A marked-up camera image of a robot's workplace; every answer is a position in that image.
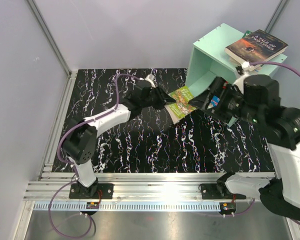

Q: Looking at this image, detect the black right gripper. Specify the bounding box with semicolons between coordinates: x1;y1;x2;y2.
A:
187;75;261;124

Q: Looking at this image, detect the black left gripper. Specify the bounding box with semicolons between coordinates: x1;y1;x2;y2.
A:
140;84;175;110

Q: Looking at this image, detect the orange 130-storey treehouse book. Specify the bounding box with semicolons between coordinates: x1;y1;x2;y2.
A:
207;95;220;109

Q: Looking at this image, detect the lime green 65-storey treehouse book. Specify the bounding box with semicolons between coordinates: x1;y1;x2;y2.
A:
165;86;196;124

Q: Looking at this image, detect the green 104-storey treehouse book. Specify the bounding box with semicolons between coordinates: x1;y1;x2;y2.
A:
242;30;252;39

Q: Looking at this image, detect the dark tale of two cities book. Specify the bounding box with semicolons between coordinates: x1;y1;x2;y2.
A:
224;29;288;64

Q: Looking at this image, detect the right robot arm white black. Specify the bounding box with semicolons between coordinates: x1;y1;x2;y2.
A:
189;74;300;221

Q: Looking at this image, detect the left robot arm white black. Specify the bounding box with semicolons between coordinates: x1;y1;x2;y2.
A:
61;80;176;199

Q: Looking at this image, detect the mint green open cabinet box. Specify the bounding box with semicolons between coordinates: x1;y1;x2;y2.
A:
185;23;287;97

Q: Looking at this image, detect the black marble pattern mat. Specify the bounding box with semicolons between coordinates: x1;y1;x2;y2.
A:
62;68;274;173

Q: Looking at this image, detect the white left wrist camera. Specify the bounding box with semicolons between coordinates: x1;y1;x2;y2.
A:
144;74;157;88

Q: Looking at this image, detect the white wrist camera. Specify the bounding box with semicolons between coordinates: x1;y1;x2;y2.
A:
233;61;251;88
144;74;157;88

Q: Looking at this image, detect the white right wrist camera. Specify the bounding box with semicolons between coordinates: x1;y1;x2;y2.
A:
233;61;251;88

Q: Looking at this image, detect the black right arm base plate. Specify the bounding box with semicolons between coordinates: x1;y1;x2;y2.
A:
198;183;246;200

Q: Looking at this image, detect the left aluminium corner post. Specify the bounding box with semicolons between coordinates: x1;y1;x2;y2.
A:
26;0;73;78

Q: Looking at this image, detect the aluminium corner post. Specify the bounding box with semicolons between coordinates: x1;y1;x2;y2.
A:
264;0;290;37
26;0;73;78

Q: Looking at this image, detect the right aluminium corner post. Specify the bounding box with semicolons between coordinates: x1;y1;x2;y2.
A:
264;0;290;37

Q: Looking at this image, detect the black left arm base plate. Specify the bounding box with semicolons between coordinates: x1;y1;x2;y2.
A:
69;183;115;200

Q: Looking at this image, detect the aluminium rail frame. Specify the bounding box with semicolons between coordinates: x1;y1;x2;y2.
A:
13;71;300;240

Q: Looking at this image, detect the slotted white cable duct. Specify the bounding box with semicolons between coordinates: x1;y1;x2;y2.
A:
33;201;221;212

